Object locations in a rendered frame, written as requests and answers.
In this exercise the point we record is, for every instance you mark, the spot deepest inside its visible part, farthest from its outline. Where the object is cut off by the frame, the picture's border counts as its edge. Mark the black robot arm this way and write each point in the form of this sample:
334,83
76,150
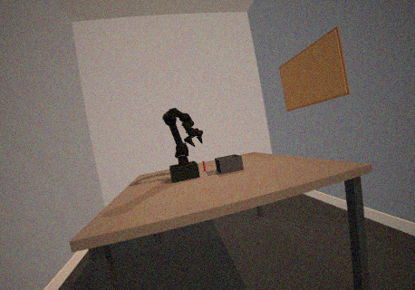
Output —
170,119

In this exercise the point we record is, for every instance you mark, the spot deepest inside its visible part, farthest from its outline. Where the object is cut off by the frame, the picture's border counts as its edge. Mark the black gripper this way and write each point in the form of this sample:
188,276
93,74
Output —
190,133

